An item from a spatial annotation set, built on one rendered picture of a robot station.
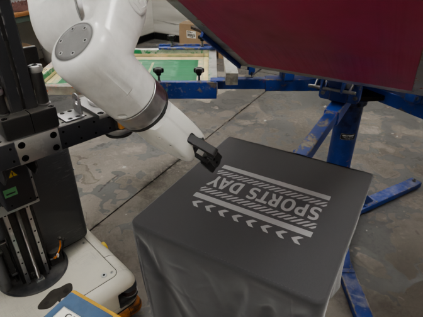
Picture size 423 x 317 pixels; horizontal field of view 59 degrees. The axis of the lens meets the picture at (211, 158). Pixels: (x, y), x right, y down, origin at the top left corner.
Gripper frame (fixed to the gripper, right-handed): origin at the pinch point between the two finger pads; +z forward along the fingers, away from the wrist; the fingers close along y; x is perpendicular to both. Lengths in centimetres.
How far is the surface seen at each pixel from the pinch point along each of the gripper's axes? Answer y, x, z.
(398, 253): 23, 31, 182
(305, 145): -7, 29, 61
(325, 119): -11, 47, 76
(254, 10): -9.1, 34.0, 5.4
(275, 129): -110, 97, 241
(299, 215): 10.2, 3.5, 34.6
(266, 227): 6.6, -2.9, 29.2
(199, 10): -24.4, 32.7, 6.9
